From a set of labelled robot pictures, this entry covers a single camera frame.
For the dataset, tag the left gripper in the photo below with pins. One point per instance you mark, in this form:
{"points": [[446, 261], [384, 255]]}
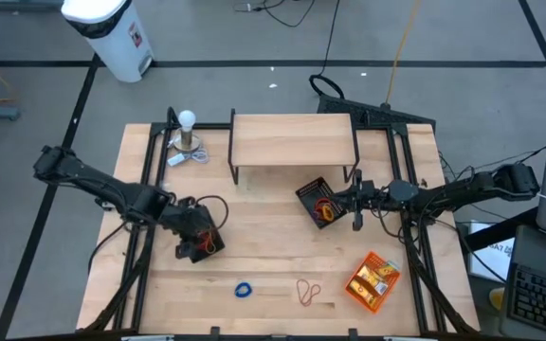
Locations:
{"points": [[190, 222]]}

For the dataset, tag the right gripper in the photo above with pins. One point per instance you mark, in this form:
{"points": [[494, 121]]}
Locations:
{"points": [[375, 196]]}

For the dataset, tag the yellow rubber band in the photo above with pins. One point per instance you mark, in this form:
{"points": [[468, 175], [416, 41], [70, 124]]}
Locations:
{"points": [[211, 246]]}

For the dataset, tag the yellow crayon pack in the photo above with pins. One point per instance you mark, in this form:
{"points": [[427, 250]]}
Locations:
{"points": [[389, 270], [358, 288], [370, 291], [372, 279]]}

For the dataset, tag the orange mesh tray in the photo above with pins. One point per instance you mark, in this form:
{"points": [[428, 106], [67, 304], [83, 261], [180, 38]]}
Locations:
{"points": [[353, 293]]}

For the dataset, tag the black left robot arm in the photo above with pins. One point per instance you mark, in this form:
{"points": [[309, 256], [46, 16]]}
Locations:
{"points": [[102, 182]]}

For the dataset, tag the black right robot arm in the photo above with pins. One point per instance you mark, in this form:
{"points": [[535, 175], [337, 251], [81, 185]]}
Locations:
{"points": [[467, 192]]}

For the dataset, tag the wooden desk shelf riser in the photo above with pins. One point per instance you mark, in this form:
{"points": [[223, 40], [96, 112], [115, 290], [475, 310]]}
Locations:
{"points": [[292, 139]]}

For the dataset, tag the black desk bar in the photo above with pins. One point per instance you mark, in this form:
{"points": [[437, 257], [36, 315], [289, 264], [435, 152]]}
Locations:
{"points": [[491, 235]]}

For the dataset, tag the black mesh tray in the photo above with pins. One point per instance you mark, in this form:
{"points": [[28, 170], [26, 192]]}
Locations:
{"points": [[308, 192], [218, 244]]}

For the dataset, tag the black perforated panel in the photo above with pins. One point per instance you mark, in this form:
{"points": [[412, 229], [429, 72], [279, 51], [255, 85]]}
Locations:
{"points": [[372, 113]]}

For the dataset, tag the light bulb table lamp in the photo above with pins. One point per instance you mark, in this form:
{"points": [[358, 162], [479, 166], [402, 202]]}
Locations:
{"points": [[187, 120]]}

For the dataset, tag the white printed paper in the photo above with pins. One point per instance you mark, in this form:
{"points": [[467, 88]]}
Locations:
{"points": [[493, 260]]}

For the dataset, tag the small yellow object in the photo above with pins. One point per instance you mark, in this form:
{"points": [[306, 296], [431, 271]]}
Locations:
{"points": [[496, 298]]}

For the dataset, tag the white trash bin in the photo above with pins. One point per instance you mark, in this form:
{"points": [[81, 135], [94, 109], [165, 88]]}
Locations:
{"points": [[116, 42]]}

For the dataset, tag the grey laptop black keyboard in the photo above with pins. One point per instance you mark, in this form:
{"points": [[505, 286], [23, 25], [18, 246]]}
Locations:
{"points": [[538, 298]]}

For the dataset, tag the black aluminium table frame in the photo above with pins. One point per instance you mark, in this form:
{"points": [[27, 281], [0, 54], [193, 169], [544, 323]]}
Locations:
{"points": [[216, 126]]}

